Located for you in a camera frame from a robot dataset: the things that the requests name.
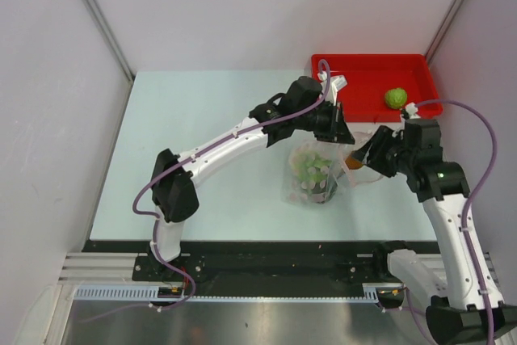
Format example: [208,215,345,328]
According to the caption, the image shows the right aluminium corner post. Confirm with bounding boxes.
[424,0,466,65]

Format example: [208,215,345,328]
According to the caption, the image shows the left aluminium corner post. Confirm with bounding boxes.
[82,0,136,84]

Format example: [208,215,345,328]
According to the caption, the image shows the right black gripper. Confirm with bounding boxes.
[351,124,416,178]

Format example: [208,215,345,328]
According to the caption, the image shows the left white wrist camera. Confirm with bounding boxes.
[317,73,347,105]

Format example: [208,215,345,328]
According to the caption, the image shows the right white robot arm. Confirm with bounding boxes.
[352,119,516,344]

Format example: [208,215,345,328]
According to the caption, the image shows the white cable duct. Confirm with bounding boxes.
[74,283,404,304]

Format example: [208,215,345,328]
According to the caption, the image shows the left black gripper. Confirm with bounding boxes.
[293,99,353,144]

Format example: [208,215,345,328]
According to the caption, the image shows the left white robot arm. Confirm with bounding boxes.
[149,75,355,280]

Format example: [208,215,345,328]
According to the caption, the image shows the clear zip top bag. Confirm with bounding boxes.
[283,131,383,206]

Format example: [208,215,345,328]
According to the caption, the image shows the green fake lime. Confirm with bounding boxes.
[384,88,408,110]

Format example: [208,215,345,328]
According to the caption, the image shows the orange fake fruit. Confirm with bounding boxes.
[344,152,364,170]

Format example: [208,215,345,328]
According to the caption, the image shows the aluminium corner post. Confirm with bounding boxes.
[424,0,466,65]
[82,0,136,84]

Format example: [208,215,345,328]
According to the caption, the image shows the red plastic tray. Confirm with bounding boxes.
[311,54,439,123]

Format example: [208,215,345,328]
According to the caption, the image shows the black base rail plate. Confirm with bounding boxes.
[83,240,439,287]

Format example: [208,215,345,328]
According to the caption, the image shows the green fake lettuce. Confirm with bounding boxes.
[290,151,337,204]

